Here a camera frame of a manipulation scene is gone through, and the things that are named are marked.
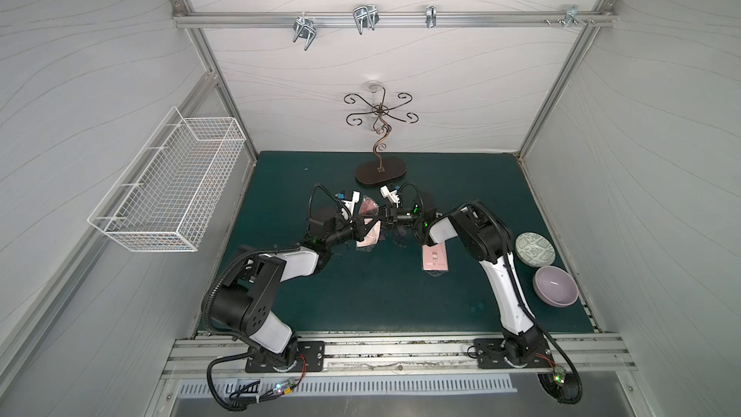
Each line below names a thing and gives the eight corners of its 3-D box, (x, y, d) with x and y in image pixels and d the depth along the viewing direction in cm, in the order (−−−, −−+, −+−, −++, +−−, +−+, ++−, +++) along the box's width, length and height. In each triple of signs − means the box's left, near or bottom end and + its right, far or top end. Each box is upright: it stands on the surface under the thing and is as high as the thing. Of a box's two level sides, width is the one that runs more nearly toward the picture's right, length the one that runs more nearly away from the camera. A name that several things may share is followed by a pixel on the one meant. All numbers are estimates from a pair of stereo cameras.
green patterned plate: (517, 268, 92) (524, 260, 87) (508, 240, 98) (514, 232, 94) (551, 268, 92) (559, 260, 88) (539, 240, 98) (547, 232, 94)
